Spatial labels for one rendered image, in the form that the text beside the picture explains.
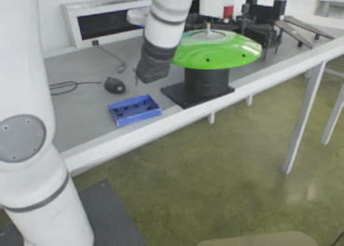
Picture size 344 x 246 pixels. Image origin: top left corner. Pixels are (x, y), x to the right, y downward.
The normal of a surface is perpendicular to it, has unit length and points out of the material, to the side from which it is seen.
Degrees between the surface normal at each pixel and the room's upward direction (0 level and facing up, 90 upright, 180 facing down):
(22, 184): 18
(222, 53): 23
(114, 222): 0
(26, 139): 89
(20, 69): 89
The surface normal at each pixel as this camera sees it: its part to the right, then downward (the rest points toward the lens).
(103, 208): -0.04, -0.83
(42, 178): 0.21, -0.70
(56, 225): 0.65, 0.40
